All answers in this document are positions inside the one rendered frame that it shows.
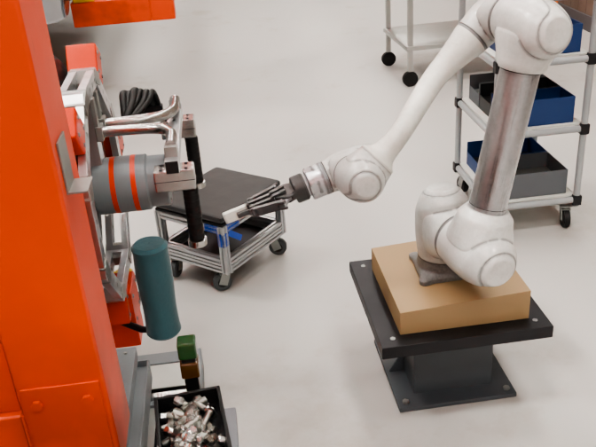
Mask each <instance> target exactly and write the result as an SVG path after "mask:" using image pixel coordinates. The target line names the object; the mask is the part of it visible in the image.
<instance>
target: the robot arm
mask: <svg viewBox="0 0 596 447"><path fill-rule="evenodd" d="M572 35H573V25H572V21H571V19H570V17H569V15H568V14H567V13H566V11H565V10H564V9H563V8H562V7H561V6H560V5H559V4H557V3H556V2H554V1H553V0H478V1H477V2H476V3H475V4H474V5H473V6H472V7H471V8H470V9H469V10H468V11H467V13H466V15H465V16H464V17H463V19H462V20H461V21H460V23H459V24H458V25H457V26H456V27H455V29H454V30H453V32H452V33H451V36H450V37H449V39H448V40H447V42H446V43H445V45H444V46H443V48H442V49H441V50H440V51H439V53H438V54H437V55H436V57H435V58H434V60H433V61H432V63H431V64H430V65H429V67H428V68H427V70H426V71H425V73H424V74H423V75H422V76H421V77H420V79H419V81H418V83H417V84H416V86H415V88H414V89H413V91H412V94H411V95H410V97H409V98H408V100H407V101H406V103H405V105H404V107H403V109H402V111H401V113H400V114H399V115H398V117H397V118H396V121H395V122H394V124H393V125H392V127H391V128H390V129H389V131H388V132H387V133H386V134H385V135H384V136H383V137H382V138H381V139H380V140H379V141H377V142H376V143H374V144H361V145H353V146H351V147H348V148H345V149H343V150H340V151H339V152H337V153H334V154H332V155H330V156H329V157H327V158H326V159H325V160H323V161H321V162H318V163H316V164H314V165H311V166H309V167H307V168H305V169H303V170H302V173H303V174H300V173H299V174H296V175H294V176H291V177H289V183H288V184H282V185H278V183H275V184H273V185H272V186H270V187H268V188H267V189H265V190H263V191H261V192H259V193H257V194H255V195H253V196H252V197H250V198H248V199H247V202H246V204H243V205H241V206H238V207H236V208H233V209H231V210H228V211H226V212H223V218H224V221H225V222H226V224H229V223H232V222H234V221H237V220H239V219H240V218H243V217H245V216H249V215H251V216H253V217H257V216H263V215H266V214H269V213H272V212H276V211H279V210H286V209H288V203H291V202H293V201H294V200H297V201H298V202H299V203H302V202H304V201H306V200H309V199H310V196H312V197H313V199H314V200H316V199H319V198H321V197H324V196H326V195H328V194H331V193H333V192H338V191H340V192H341V193H342V194H343V195H344V196H345V197H347V198H348V199H350V200H353V201H355V202H359V203H366V202H370V201H373V200H375V199H377V198H378V197H379V196H380V195H381V193H382V192H383V190H384V187H385V185H386V183H387V181H388V179H389V178H390V176H391V174H392V173H393V169H392V168H393V162H394V160H395V158H396V156H397V155H398V154H399V153H400V152H401V150H402V149H403V148H404V146H405V145H406V143H407V142H408V140H409V139H410V137H411V136H412V134H413V132H414V131H415V130H416V128H417V127H418V125H419V124H420V121H421V120H422V118H423V117H424V115H425V113H426V112H427V110H428V109H429V107H430V106H431V104H432V103H433V101H434V99H435V97H436V96H437V94H438V93H439V91H440V90H441V88H442V87H443V86H444V85H445V84H446V83H447V82H448V81H449V80H450V79H451V78H452V77H453V76H454V75H455V74H456V73H457V72H458V71H459V70H460V69H461V68H462V67H464V66H465V65H466V64H468V63H469V62H470V61H472V60H473V59H475V58H476V57H478V56H479V55H480V54H482V53H483V52H485V51H486V50H487V49H488V48H489V47H490V46H491V45H492V44H494V43H495V44H496V60H497V63H498V66H499V67H500V68H499V72H498V79H497V83H496V87H495V90H494V95H493V99H492V102H491V107H490V114H489V118H488V121H487V126H486V130H485V133H484V138H483V141H482V149H481V152H480V156H479V161H478V164H477V169H476V172H475V176H474V183H473V187H472V191H471V195H470V199H469V201H468V197H467V196H466V194H465V193H464V192H463V191H462V189H461V188H460V187H458V186H456V185H455V184H453V183H448V182H440V183H434V184H431V185H429V186H428V187H427V188H426V189H425V190H424V191H422V193H421V194H420V196H419V199H418V201H417V205H416V208H415V237H416V244H417V250H418V252H411V253H409V259H410V260H411V261H412V262H413V264H414V267H415V269H416V271H417V273H418V275H419V278H420V285H421V286H430V285H433V284H437V283H443V282H450V281H456V280H462V279H464V280H465V281H466V282H468V283H470V284H473V285H475V286H486V287H494V286H501V285H503V284H505V283H506V282H507V281H508V280H509V279H510V278H511V277H512V276H513V274H514V272H515V269H516V264H517V253H516V249H515V247H514V220H513V218H512V216H511V214H510V213H509V211H508V210H507V205H508V201H509V198H510V194H511V191H512V187H513V183H514V177H515V173H516V170H517V166H518V163H519V159H520V156H521V152H522V146H523V142H524V138H525V135H526V131H527V128H528V124H529V118H530V114H531V110H532V107H533V103H534V99H535V96H536V92H537V86H538V82H539V78H540V75H541V74H543V73H544V72H545V71H546V70H547V69H548V67H549V66H550V65H551V63H552V62H553V60H554V58H555V57H557V56H558V55H560V54H561V53H562V52H563V51H564V50H565V49H566V48H567V47H568V45H569V43H570V41H571V38H572ZM274 198H275V199H274Z"/></svg>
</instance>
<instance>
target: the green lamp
mask: <svg viewBox="0 0 596 447"><path fill-rule="evenodd" d="M176 349H177V354H178V359H179V360H188V359H195V358H197V356H198V351H197V342H196V336H195V334H189V335H182V336H177V338H176Z"/></svg>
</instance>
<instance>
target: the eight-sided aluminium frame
mask: <svg viewBox="0 0 596 447"><path fill-rule="evenodd" d="M60 89H61V94H62V98H63V102H64V107H65V108H70V107H74V108H75V109H76V111H77V113H78V114H79V116H80V118H81V120H82V123H83V125H84V126H85V144H86V154H83V155H78V173H79V177H80V178H81V177H89V176H91V175H90V140H89V124H88V115H89V104H90V99H91V97H92V96H93V91H94V90H98V99H99V104H100V108H101V113H102V115H103V114H105V115H106V118H114V117H115V115H114V109H113V105H112V103H110V101H109V99H108V96H107V95H106V91H105V89H104V87H103V84H102V82H101V80H100V79H99V72H98V71H97V70H96V68H95V67H86V68H76V69H70V71H69V72H67V77H66V79H65V81H64V82H63V84H62V86H61V87H60ZM109 140H110V145H111V150H112V155H113V156H122V155H121V149H120V145H119V140H118V137H109ZM83 197H84V202H85V206H86V210H87V215H88V218H89V223H90V230H91V235H92V239H93V243H94V247H95V252H96V257H97V260H98V268H99V272H100V277H101V281H102V285H103V289H104V294H105V298H106V303H111V302H124V301H125V297H126V296H127V292H126V289H127V284H128V277H129V267H130V264H131V263H132V253H131V250H130V248H131V244H130V236H129V212H124V213H120V222H121V236H122V242H115V239H114V214H108V215H105V227H106V253H105V249H104V245H103V241H102V237H101V232H100V228H99V223H98V216H97V211H96V207H95V202H94V193H93V186H92V181H91V185H90V189H89V192H86V193H84V194H83ZM115 265H119V268H118V273H117V277H116V276H115V275H114V266H115Z"/></svg>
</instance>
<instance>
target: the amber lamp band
mask: <svg viewBox="0 0 596 447"><path fill-rule="evenodd" d="M180 371H181V376H182V379H183V380H185V379H192V378H199V377H200V360H199V355H198V356H197V358H196V362H194V363H187V364H182V361H181V360H180Z"/></svg>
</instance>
